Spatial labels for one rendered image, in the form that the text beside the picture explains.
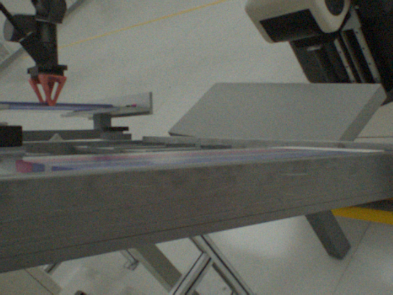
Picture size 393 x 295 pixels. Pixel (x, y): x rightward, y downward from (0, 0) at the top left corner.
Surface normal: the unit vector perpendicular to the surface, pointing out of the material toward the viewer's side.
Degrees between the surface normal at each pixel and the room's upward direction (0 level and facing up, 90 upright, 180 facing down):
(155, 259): 90
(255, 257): 0
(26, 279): 90
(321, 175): 90
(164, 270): 90
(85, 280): 0
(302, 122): 0
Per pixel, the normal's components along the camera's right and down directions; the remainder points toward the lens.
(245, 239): -0.50, -0.72
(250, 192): 0.65, 0.04
